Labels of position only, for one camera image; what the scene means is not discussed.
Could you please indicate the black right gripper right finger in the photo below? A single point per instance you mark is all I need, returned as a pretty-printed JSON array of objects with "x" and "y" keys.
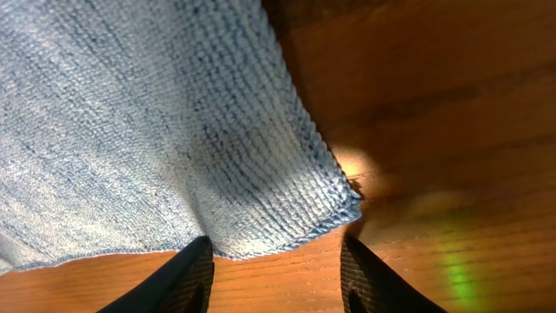
[{"x": 368, "y": 285}]

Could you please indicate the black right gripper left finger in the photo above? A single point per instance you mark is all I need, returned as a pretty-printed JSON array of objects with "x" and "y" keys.
[{"x": 183, "y": 284}]

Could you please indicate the blue microfiber cloth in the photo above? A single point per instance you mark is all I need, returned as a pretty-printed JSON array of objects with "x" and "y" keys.
[{"x": 136, "y": 126}]

